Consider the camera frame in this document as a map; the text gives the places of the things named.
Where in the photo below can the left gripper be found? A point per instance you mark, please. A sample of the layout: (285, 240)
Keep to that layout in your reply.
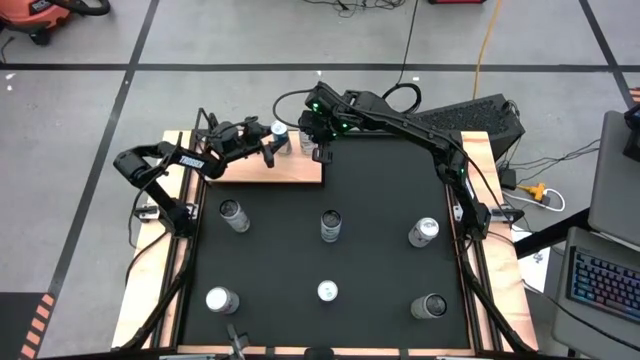
(240, 142)

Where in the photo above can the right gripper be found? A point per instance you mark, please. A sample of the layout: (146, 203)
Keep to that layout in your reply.
(315, 127)

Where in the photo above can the black device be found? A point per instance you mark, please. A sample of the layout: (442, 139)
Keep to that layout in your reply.
(632, 132)

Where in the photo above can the blue silver Red Bull can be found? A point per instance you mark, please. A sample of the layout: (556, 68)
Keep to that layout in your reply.
(327, 290)
(281, 136)

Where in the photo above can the black power adapter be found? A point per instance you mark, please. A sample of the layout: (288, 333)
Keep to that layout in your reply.
(508, 178)

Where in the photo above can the black table mat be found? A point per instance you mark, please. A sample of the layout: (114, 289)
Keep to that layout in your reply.
(375, 260)

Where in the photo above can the black perforated computer case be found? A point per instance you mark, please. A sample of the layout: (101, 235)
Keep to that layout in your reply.
(475, 120)

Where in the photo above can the orange power splitter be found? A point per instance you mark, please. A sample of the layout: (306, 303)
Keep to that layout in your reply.
(534, 190)

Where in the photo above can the orange shop vacuum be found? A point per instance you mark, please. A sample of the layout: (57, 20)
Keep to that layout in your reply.
(30, 17)

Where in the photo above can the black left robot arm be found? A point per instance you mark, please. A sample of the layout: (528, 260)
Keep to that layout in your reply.
(192, 161)

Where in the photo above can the wooden shelf board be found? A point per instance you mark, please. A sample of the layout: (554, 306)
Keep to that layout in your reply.
(295, 172)

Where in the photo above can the grey laptop lid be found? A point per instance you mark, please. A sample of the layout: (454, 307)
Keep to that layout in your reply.
(615, 175)

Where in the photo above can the silver Diet Coke can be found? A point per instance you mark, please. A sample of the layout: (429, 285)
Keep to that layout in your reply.
(220, 299)
(422, 234)

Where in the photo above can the small dark grey clamp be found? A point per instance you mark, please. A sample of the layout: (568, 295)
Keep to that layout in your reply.
(237, 342)

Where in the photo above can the black desk leg bar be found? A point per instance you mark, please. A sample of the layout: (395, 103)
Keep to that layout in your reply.
(550, 234)

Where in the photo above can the backlit keyboard on right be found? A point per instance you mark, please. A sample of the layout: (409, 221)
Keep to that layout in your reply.
(605, 285)

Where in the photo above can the white Celsius Tropical Vibe can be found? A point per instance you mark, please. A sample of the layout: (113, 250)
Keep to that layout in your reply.
(237, 220)

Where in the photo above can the orange black hazard strip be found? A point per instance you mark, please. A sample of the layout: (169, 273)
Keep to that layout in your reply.
(37, 325)

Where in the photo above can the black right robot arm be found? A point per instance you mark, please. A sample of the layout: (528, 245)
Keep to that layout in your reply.
(425, 136)

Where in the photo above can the black diagonal frame strut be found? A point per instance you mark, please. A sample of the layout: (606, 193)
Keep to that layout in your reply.
(495, 306)
(161, 295)

